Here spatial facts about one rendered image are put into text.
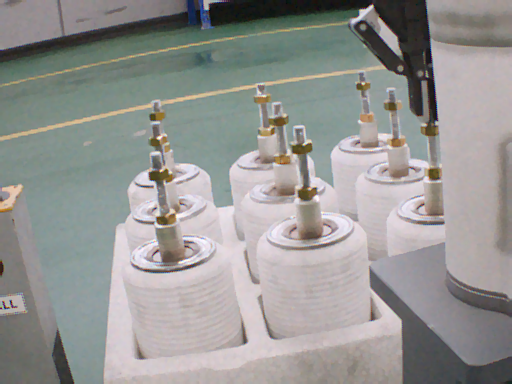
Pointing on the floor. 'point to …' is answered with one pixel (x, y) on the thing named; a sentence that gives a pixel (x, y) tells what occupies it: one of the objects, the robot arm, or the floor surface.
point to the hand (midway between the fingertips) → (428, 98)
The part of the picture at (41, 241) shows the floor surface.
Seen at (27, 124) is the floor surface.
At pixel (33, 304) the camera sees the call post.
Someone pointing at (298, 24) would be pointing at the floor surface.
